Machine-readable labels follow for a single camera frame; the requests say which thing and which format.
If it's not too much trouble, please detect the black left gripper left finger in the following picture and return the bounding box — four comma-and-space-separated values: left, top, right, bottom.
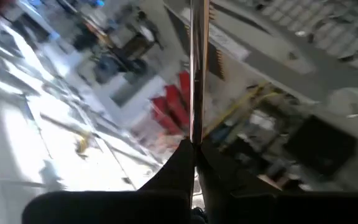
138, 138, 196, 200

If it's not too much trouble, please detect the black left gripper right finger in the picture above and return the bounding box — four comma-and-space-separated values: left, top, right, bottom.
196, 141, 278, 224

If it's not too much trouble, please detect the silver spoon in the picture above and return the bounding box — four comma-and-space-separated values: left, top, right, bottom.
190, 0, 211, 146

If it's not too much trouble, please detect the yellow cable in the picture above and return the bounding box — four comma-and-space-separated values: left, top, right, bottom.
202, 81, 281, 138

